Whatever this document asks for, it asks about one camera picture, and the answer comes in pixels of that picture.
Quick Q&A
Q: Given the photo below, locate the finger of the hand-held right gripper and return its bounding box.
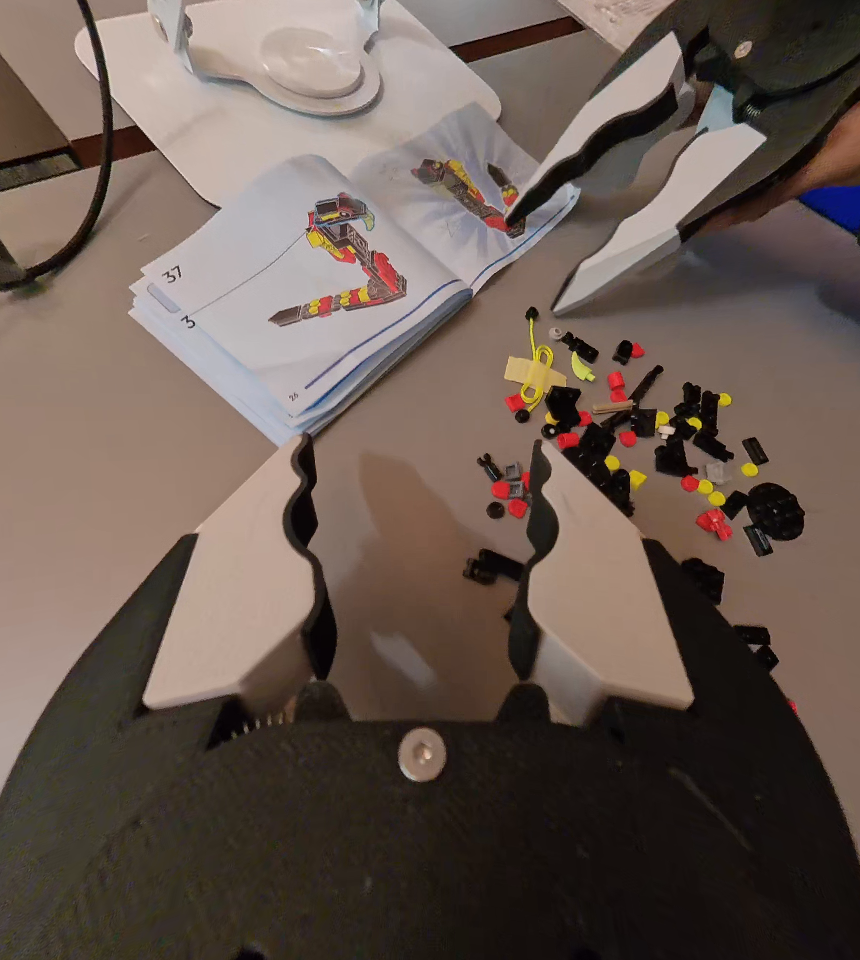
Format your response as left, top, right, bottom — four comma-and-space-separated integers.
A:
552, 122, 768, 318
505, 31, 689, 230

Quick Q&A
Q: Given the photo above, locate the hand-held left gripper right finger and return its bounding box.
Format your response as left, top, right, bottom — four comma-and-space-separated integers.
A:
508, 441, 695, 727

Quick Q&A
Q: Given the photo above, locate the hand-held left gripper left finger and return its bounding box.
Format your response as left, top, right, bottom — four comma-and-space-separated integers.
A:
142, 433, 337, 712

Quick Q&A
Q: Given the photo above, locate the pile of lego pieces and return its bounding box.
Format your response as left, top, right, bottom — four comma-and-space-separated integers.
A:
463, 307, 806, 676

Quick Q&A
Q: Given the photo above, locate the lego instruction booklet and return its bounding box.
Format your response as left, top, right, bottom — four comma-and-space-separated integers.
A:
128, 101, 581, 447

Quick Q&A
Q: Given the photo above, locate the black square lego brick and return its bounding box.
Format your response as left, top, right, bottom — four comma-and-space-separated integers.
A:
681, 557, 725, 605

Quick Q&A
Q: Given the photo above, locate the black round lego plate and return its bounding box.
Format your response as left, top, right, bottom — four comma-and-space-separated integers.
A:
745, 482, 806, 541

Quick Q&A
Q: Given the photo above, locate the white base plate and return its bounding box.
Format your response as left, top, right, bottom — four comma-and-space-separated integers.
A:
73, 0, 503, 211

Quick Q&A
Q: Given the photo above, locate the yellow lego string with tag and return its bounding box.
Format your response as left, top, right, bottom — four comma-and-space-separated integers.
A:
503, 307, 567, 410

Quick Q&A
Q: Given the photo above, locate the flat metal base plate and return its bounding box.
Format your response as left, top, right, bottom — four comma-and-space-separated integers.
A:
0, 32, 84, 198

